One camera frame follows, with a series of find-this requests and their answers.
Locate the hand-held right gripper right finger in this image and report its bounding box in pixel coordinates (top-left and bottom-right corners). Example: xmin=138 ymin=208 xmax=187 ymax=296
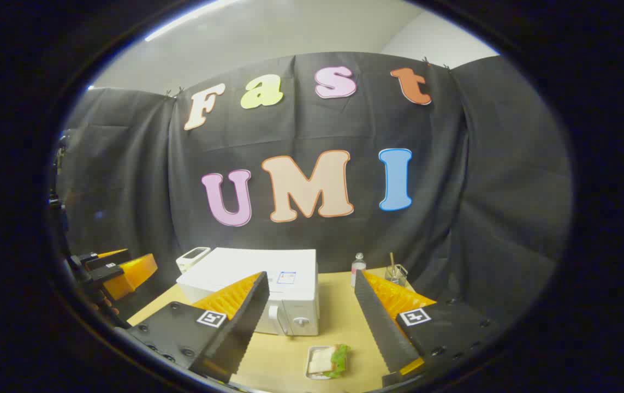
xmin=354 ymin=269 xmax=501 ymax=388

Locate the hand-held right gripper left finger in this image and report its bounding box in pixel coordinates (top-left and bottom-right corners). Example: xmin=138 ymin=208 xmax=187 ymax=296
xmin=126 ymin=271 xmax=270 ymax=384

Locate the white microwave oven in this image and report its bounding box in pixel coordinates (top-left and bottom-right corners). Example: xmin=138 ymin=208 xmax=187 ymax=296
xmin=176 ymin=247 xmax=320 ymax=337

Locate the sandwich with green lettuce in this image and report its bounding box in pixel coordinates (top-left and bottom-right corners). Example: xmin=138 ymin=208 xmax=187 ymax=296
xmin=309 ymin=344 xmax=352 ymax=379

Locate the clear glass jar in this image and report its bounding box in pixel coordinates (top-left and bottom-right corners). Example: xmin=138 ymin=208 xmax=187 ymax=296
xmin=384 ymin=264 xmax=409 ymax=287

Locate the white device with dark screen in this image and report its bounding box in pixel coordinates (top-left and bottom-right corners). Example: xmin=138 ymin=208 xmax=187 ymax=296
xmin=175 ymin=247 xmax=211 ymax=273

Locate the small clear bottle pink label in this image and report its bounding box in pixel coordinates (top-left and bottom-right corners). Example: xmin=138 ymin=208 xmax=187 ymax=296
xmin=351 ymin=252 xmax=367 ymax=288

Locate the small white plastic tray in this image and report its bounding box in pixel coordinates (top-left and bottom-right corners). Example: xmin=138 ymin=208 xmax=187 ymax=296
xmin=305 ymin=346 xmax=352 ymax=381

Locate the black backdrop cloth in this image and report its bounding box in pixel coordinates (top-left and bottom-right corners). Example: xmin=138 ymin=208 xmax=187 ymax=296
xmin=52 ymin=52 xmax=573 ymax=328

